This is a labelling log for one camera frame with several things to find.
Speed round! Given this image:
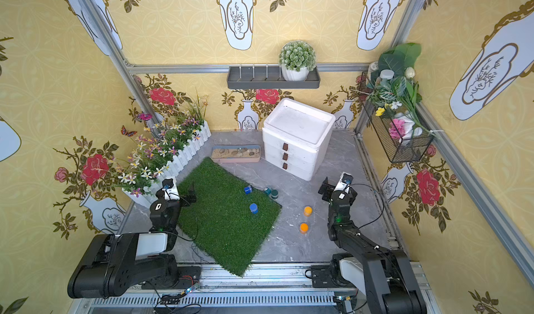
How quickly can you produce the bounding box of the white three-drawer cabinet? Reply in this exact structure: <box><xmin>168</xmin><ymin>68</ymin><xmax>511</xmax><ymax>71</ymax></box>
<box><xmin>262</xmin><ymin>98</ymin><xmax>335</xmax><ymax>181</ymax></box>

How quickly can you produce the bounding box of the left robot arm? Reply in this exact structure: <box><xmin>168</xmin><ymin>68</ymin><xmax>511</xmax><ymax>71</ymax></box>
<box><xmin>68</xmin><ymin>180</ymin><xmax>201</xmax><ymax>299</ymax></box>

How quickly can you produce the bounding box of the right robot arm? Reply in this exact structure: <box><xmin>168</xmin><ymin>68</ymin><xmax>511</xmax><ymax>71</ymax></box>
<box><xmin>318</xmin><ymin>179</ymin><xmax>427</xmax><ymax>313</ymax></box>

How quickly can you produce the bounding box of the green artificial grass mat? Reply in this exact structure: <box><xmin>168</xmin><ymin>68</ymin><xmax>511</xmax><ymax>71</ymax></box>
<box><xmin>178</xmin><ymin>158</ymin><xmax>282</xmax><ymax>276</ymax></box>

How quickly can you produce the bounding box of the tray of pebbles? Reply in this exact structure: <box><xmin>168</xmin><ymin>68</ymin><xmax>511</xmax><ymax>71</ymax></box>
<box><xmin>211</xmin><ymin>144</ymin><xmax>261</xmax><ymax>164</ymax></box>

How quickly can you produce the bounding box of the white fence flower planter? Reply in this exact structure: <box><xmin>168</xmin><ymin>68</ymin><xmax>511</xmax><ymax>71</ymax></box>
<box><xmin>118</xmin><ymin>97</ymin><xmax>211</xmax><ymax>207</ymax></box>

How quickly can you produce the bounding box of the small circuit board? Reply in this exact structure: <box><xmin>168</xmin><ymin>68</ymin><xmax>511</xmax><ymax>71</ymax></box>
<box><xmin>159</xmin><ymin>283</ymin><xmax>197</xmax><ymax>306</ymax></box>

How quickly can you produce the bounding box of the artificial flower bouquet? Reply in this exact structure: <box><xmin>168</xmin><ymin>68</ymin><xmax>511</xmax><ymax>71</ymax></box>
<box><xmin>367</xmin><ymin>43</ymin><xmax>437</xmax><ymax>142</ymax></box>

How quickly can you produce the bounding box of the potted green succulent plant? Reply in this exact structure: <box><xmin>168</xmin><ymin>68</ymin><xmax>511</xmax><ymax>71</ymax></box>
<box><xmin>279</xmin><ymin>40</ymin><xmax>317</xmax><ymax>81</ymax></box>

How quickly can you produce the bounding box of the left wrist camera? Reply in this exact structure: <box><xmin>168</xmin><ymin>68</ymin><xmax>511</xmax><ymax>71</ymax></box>
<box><xmin>162</xmin><ymin>177</ymin><xmax>180</xmax><ymax>201</ymax></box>

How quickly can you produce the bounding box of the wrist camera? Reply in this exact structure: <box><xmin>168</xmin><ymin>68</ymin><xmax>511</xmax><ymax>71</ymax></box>
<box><xmin>162</xmin><ymin>177</ymin><xmax>180</xmax><ymax>201</ymax></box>
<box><xmin>334</xmin><ymin>172</ymin><xmax>353</xmax><ymax>193</ymax></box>

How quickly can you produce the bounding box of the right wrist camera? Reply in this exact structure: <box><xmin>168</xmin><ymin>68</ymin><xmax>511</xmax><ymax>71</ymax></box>
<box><xmin>334</xmin><ymin>172</ymin><xmax>353</xmax><ymax>193</ymax></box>

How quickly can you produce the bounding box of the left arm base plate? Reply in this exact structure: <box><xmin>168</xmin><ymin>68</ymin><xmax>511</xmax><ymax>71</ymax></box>
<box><xmin>141</xmin><ymin>265</ymin><xmax>202</xmax><ymax>290</ymax></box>

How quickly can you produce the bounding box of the black wire basket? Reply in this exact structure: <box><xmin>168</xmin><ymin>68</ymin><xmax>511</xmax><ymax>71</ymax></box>
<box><xmin>364</xmin><ymin>69</ymin><xmax>433</xmax><ymax>163</ymax></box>

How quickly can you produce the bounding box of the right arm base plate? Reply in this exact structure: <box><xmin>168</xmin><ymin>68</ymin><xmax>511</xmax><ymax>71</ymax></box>
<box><xmin>305</xmin><ymin>265</ymin><xmax>355</xmax><ymax>288</ymax></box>

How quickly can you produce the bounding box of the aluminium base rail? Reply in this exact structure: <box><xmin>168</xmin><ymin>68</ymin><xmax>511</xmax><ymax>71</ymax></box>
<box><xmin>66</xmin><ymin>262</ymin><xmax>442</xmax><ymax>314</ymax></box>

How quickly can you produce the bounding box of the grey wall shelf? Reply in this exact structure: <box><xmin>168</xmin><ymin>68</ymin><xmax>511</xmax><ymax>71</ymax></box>
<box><xmin>227</xmin><ymin>65</ymin><xmax>321</xmax><ymax>90</ymax></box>

